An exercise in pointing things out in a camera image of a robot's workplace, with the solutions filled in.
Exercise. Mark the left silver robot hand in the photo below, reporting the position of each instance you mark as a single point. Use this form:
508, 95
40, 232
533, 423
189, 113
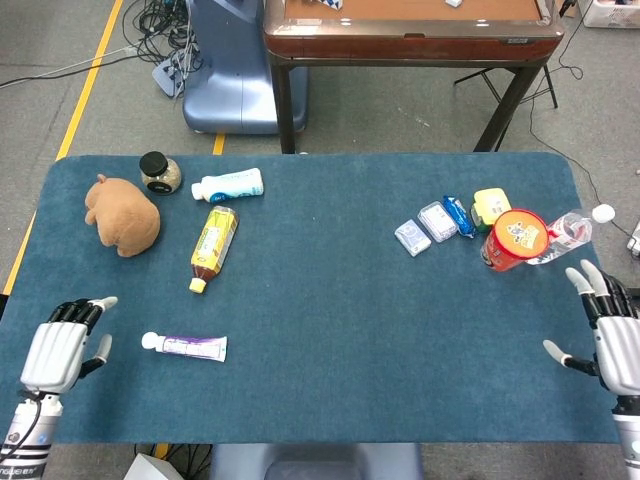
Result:
55, 355

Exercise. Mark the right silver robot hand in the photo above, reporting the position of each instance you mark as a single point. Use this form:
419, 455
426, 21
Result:
617, 345

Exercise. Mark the purple white tube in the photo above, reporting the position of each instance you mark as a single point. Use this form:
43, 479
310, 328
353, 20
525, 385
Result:
195, 346

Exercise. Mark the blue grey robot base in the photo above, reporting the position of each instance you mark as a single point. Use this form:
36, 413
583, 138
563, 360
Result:
320, 462

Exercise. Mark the grey device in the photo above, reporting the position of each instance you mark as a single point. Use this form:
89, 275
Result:
635, 246

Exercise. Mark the clear water bottle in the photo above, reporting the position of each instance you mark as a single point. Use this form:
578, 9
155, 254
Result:
570, 232

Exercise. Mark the white box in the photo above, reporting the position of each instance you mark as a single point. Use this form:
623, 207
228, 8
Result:
145, 470

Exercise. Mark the red instant noodle cup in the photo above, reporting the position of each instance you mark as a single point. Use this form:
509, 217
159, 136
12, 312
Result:
520, 232

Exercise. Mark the brown plush toy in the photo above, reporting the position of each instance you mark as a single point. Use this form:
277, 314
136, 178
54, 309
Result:
125, 220

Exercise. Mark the yellow lid green box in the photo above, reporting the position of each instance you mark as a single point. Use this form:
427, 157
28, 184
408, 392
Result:
492, 202

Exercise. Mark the yellow label tea bottle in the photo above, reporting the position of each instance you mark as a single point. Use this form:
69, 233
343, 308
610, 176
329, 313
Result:
215, 240

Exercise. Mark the blue snack packet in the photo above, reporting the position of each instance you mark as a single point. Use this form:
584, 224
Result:
459, 216

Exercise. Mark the glass jar black lid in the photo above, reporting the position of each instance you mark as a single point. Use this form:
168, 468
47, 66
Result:
161, 175

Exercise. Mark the clear purple tissue pack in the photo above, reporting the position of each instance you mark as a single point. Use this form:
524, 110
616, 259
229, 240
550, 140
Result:
438, 221

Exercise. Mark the white tissue pack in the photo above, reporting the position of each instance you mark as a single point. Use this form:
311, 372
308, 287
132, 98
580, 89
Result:
412, 237

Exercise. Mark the white blue plastic bottle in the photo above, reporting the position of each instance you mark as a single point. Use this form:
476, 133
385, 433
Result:
232, 185

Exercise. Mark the blue table mat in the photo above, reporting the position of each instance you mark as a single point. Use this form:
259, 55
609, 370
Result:
325, 300

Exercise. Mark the grey power strip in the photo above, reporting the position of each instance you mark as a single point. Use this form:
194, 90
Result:
167, 77

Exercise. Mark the white storage crate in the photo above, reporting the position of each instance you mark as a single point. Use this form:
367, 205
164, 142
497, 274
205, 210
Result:
610, 15

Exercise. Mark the brown mahjong table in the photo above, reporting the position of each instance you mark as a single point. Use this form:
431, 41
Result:
410, 45

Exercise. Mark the white mahjong tile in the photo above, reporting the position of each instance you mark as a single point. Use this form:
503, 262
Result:
454, 3

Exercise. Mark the blue white snake cube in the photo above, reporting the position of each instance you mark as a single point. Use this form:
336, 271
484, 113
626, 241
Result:
330, 3

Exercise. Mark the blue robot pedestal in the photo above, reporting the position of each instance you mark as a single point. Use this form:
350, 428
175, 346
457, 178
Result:
230, 85

